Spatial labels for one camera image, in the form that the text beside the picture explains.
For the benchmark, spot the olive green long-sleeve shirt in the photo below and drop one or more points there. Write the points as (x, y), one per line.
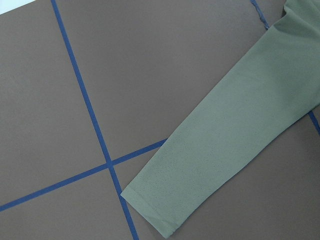
(271, 87)

